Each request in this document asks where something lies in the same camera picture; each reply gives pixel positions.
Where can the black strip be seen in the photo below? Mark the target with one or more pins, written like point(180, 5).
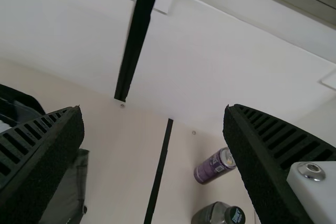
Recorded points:
point(160, 169)

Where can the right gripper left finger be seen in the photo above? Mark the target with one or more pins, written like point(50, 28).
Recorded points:
point(39, 161)

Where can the purple can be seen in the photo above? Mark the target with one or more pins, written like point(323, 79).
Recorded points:
point(210, 169)

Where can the black post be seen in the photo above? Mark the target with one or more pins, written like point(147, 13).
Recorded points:
point(139, 37)

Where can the dark coffee bottle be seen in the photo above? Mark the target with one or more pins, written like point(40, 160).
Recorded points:
point(210, 213)

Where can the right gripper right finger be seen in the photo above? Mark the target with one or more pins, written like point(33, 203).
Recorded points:
point(275, 161)

